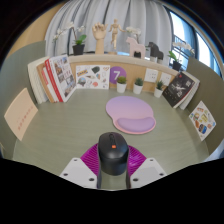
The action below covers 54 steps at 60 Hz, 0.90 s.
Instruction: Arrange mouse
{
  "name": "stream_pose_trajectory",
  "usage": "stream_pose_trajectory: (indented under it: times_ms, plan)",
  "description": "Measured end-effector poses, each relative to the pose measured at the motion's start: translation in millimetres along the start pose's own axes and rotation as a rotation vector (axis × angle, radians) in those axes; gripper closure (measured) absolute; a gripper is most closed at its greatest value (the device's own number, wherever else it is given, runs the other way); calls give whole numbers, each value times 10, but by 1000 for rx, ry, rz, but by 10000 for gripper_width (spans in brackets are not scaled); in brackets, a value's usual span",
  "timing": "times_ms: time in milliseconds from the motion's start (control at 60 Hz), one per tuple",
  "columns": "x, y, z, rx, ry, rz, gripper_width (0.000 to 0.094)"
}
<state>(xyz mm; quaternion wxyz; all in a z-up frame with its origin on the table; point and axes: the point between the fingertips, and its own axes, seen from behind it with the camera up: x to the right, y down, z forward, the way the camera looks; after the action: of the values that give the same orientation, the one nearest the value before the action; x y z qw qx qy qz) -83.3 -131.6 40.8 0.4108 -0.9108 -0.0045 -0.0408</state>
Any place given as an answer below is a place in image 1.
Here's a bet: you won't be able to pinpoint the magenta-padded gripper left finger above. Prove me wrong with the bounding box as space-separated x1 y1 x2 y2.
59 143 103 190

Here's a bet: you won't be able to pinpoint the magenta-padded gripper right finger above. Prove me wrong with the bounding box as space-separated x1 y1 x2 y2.
125 144 167 190

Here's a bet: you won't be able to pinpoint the black computer mouse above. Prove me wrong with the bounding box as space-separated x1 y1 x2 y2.
97 131 130 176

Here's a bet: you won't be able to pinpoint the purple mouse pad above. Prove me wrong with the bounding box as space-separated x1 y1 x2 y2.
105 95 157 135

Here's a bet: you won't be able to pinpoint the colourful sticker sheet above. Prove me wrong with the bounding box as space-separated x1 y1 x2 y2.
188 100 217 142

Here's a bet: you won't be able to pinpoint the small potted succulent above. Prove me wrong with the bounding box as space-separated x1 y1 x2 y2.
153 80 165 99
116 76 128 94
132 77 145 95

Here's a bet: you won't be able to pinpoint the beige card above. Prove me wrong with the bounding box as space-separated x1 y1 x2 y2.
3 87 39 142

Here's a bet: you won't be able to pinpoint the black cover book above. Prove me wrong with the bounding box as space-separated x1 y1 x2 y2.
162 71 196 109

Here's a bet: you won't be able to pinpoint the white sticker sheet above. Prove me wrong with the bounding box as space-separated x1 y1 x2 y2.
75 64 111 90

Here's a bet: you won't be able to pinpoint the red-spined photo magazine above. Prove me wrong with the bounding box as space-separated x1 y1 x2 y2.
44 54 78 103

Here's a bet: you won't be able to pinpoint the round purple number sign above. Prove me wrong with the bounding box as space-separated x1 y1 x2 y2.
109 65 128 85

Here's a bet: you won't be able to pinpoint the wooden desk back shelf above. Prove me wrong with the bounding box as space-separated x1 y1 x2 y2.
68 53 179 94

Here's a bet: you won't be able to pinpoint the grey-green divider panel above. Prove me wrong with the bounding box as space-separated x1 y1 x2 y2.
186 56 224 158
0 40 48 158

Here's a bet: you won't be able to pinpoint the white orchid in black pot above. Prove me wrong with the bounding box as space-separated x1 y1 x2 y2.
53 21 88 56
167 41 196 72

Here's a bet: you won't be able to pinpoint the black horse figure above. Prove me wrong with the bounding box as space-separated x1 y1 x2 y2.
145 41 165 64

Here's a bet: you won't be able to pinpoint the pink horse figure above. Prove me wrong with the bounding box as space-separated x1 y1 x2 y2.
125 36 147 60

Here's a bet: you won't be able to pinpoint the wooden hand model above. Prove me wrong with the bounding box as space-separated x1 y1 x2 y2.
91 22 108 55

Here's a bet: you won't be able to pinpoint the white orchid flowers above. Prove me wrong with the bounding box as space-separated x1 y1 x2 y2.
125 26 143 44

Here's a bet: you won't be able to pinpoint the grey curtain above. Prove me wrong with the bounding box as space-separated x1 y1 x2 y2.
44 0 174 58

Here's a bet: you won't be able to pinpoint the white wall socket plate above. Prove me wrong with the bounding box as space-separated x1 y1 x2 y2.
159 71 173 87
143 67 159 84

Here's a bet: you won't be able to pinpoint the window with dark frame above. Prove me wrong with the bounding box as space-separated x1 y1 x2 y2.
168 9 224 78

